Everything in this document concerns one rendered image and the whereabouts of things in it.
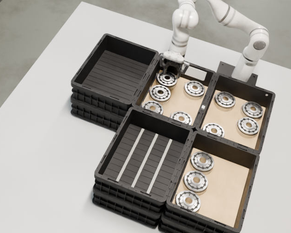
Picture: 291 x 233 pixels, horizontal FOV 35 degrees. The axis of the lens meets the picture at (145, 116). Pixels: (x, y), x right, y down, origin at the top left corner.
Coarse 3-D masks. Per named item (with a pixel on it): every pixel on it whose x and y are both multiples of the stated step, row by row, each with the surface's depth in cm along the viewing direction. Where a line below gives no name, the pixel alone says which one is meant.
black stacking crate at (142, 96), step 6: (156, 66) 225; (192, 66) 228; (156, 72) 233; (174, 72) 235; (150, 78) 221; (186, 78) 235; (192, 78) 233; (210, 78) 229; (150, 84) 228; (204, 84) 233; (144, 90) 217; (144, 96) 223; (138, 102) 212
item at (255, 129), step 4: (240, 120) 217; (244, 120) 218; (248, 120) 218; (252, 120) 219; (240, 124) 216; (256, 124) 217; (240, 128) 214; (244, 128) 214; (256, 128) 216; (244, 132) 213; (248, 132) 213; (252, 132) 213; (256, 132) 214
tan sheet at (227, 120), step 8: (240, 104) 228; (208, 112) 222; (216, 112) 223; (224, 112) 224; (232, 112) 224; (240, 112) 225; (208, 120) 219; (216, 120) 220; (224, 120) 220; (232, 120) 221; (224, 128) 217; (232, 128) 218; (224, 136) 214; (232, 136) 214; (240, 136) 215; (256, 136) 216; (248, 144) 213
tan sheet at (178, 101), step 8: (184, 80) 234; (176, 88) 230; (176, 96) 226; (184, 96) 227; (168, 104) 222; (176, 104) 223; (184, 104) 223; (192, 104) 224; (200, 104) 225; (168, 112) 219; (192, 112) 221; (192, 120) 218
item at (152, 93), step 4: (152, 88) 223; (156, 88) 223; (164, 88) 225; (152, 92) 222; (168, 92) 223; (152, 96) 220; (156, 96) 220; (164, 96) 221; (168, 96) 221; (160, 100) 219; (164, 100) 219
